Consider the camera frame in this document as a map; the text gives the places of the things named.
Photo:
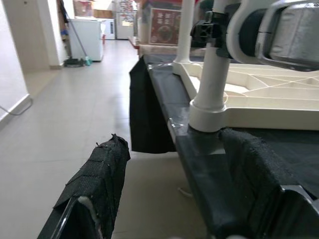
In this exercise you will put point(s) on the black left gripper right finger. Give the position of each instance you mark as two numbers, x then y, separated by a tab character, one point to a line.
261	179

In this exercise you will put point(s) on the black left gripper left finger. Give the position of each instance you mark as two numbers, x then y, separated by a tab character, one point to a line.
99	174

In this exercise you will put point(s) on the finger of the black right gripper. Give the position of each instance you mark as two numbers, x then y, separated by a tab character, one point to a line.
202	30

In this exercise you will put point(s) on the white plastic table leg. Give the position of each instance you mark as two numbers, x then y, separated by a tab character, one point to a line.
185	30
213	79

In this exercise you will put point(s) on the white plastic children table top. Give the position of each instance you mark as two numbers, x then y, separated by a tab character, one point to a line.
274	114

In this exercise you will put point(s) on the red printed box orange lid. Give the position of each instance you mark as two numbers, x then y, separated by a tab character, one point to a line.
164	27

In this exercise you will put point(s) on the beige quilted cover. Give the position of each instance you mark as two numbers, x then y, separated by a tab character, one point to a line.
159	49

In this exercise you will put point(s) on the black table cloth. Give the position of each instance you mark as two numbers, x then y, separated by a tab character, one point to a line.
149	112

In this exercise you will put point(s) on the white appliance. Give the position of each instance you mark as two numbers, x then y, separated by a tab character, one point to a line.
109	28

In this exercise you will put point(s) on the cross-shaped clear tape patch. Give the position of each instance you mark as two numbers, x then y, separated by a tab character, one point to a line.
179	119

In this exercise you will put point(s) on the small teal object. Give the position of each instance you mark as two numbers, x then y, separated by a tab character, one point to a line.
88	61

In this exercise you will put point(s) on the white cabinet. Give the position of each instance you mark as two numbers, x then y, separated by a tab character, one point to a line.
87	37

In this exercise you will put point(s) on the red cardboard box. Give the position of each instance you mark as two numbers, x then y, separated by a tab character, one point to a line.
83	7

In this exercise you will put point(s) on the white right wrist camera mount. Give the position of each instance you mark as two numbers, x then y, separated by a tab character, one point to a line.
233	44

